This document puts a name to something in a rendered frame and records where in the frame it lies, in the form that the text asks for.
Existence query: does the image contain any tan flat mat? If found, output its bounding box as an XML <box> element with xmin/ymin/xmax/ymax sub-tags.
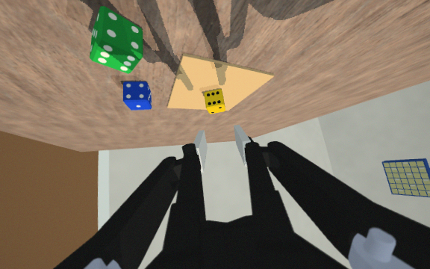
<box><xmin>167</xmin><ymin>53</ymin><xmax>274</xmax><ymax>111</ymax></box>

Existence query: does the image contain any yellow die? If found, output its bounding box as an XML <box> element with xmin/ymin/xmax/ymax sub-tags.
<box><xmin>204</xmin><ymin>89</ymin><xmax>225</xmax><ymax>114</ymax></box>

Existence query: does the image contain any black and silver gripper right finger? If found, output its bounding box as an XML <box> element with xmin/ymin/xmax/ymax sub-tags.
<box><xmin>234</xmin><ymin>125</ymin><xmax>430</xmax><ymax>269</ymax></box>

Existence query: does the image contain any blue die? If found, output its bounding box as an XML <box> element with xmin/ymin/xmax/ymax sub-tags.
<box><xmin>123</xmin><ymin>81</ymin><xmax>152</xmax><ymax>110</ymax></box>

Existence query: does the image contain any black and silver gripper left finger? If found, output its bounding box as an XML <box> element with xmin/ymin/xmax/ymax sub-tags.
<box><xmin>53</xmin><ymin>130</ymin><xmax>208</xmax><ymax>269</ymax></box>

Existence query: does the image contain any green die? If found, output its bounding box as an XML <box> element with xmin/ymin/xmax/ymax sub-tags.
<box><xmin>90</xmin><ymin>6</ymin><xmax>143</xmax><ymax>73</ymax></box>

